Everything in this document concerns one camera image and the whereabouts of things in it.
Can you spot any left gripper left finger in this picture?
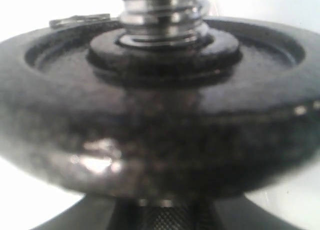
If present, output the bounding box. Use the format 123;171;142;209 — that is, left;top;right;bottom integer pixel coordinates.
34;196;138;230

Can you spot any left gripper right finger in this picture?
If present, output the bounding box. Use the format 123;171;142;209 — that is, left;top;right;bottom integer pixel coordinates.
189;195;293;230

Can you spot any black weight plate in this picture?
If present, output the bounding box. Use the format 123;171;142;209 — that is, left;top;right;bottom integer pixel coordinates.
0;18;320;200

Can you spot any chrome dumbbell bar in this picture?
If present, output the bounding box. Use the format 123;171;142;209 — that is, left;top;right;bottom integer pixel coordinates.
119;0;210;48

